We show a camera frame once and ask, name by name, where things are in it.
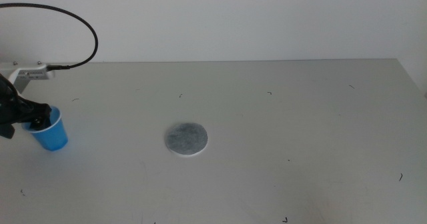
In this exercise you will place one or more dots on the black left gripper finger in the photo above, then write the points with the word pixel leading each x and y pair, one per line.
pixel 43 110
pixel 40 122

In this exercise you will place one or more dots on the blue plastic cup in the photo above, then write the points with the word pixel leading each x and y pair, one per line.
pixel 51 139

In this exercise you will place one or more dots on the grey round cup mat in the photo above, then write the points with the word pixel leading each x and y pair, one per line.
pixel 186 139

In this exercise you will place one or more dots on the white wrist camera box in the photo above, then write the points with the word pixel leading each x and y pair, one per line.
pixel 31 74

